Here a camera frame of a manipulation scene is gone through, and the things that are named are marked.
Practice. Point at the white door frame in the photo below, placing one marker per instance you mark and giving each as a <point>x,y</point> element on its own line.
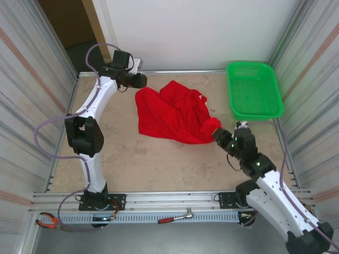
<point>111,31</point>

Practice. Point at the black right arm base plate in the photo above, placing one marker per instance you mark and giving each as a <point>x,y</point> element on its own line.
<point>225,199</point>

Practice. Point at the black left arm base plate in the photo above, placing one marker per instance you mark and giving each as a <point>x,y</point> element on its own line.
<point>119,201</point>

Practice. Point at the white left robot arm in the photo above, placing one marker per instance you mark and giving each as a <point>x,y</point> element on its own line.
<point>92,169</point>

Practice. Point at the aluminium table border frame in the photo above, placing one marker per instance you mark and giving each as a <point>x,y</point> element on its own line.
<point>172,72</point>

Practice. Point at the green plastic basket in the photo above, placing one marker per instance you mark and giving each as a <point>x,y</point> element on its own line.
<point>251,90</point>

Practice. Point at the aluminium mounting rail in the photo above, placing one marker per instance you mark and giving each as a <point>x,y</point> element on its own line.
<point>172,201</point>

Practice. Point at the red printed t-shirt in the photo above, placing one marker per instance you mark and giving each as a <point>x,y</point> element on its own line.
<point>172,116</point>

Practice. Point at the brown wooden door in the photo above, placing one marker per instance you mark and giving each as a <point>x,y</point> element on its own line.
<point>66,21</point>

